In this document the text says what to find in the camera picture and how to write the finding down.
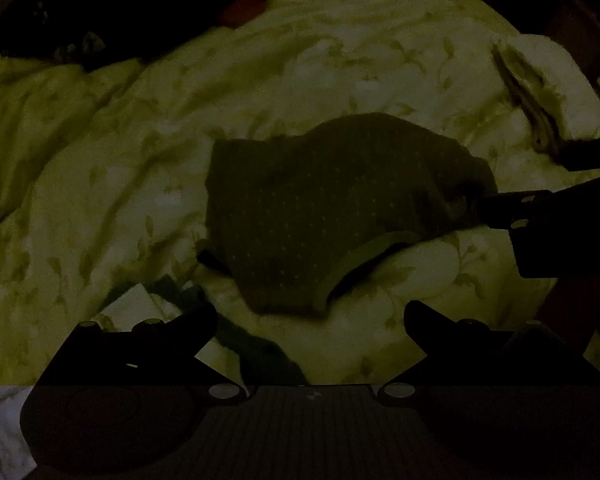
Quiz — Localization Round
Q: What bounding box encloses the dark polka-dot garment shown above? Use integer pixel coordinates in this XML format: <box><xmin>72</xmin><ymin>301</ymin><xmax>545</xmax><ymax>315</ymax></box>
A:
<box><xmin>196</xmin><ymin>113</ymin><xmax>498</xmax><ymax>318</ymax></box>

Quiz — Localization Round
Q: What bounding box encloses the small red object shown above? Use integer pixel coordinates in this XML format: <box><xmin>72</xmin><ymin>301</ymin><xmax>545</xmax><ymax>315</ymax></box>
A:
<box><xmin>223</xmin><ymin>0</ymin><xmax>266</xmax><ymax>29</ymax></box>

